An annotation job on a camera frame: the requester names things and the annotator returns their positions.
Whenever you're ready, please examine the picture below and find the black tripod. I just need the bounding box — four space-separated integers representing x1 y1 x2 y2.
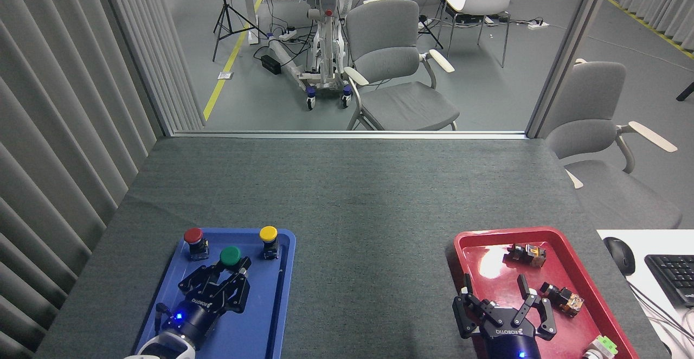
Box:
213 0 269 62

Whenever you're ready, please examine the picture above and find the black computer mouse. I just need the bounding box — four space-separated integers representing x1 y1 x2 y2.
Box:
603 237 636 277

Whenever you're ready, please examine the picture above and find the silver frame post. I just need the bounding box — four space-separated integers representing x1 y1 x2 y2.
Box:
526 0 619 139

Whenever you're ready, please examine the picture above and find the green push button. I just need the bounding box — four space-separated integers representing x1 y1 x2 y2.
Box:
219 246 242 273

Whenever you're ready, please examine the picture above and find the yellow push button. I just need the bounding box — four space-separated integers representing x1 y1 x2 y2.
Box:
259 226 281 260

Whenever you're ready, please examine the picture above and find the grey armchair with cream armrests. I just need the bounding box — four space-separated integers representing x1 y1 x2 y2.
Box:
545 58 684 229
343 0 460 132

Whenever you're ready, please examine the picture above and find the red push button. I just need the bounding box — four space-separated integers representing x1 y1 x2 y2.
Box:
183 227 210 262

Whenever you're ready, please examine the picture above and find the black keyboard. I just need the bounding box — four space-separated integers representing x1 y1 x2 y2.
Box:
644 254 694 309

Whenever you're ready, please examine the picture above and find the white desk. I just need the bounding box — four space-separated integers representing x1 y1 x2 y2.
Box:
596 229 694 359

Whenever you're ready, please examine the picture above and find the white switch with green cap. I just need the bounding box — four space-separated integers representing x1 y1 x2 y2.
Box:
583 335 619 359

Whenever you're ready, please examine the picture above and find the silver frame rail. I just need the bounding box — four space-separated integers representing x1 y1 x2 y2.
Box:
171 130 529 140

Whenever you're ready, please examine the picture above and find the blue plastic tray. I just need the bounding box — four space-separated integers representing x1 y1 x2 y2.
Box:
133 228 297 359

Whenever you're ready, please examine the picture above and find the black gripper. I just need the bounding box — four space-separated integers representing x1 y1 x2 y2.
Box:
163 258 253 343
453 274 558 359

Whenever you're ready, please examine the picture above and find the red plastic tray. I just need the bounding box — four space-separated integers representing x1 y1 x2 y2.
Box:
453 227 640 359

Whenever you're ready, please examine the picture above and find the black switch with orange block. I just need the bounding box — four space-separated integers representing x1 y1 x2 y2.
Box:
507 243 547 268

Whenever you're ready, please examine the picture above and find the black and orange switch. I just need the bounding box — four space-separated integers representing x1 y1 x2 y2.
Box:
539 282 584 317

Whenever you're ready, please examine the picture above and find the white stand on wheels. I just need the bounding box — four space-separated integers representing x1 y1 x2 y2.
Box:
268 0 364 111

